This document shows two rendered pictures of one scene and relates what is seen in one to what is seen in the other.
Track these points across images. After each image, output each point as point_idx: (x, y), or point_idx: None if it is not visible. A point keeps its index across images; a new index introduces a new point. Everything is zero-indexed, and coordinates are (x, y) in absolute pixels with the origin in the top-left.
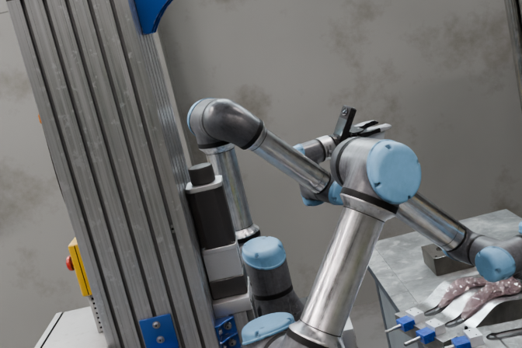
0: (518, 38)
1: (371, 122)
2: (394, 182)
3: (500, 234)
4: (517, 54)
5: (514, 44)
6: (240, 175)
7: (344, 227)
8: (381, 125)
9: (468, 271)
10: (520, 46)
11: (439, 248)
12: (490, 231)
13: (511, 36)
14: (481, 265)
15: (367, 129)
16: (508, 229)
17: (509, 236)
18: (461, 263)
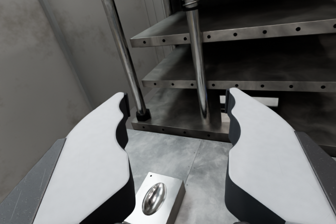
0: None
1: (122, 107)
2: None
3: (150, 152)
4: (109, 3)
5: None
6: None
7: None
8: (250, 106)
9: (184, 214)
10: None
11: (142, 209)
12: (138, 153)
13: None
14: None
15: (287, 206)
16: (149, 145)
17: (159, 151)
18: (175, 211)
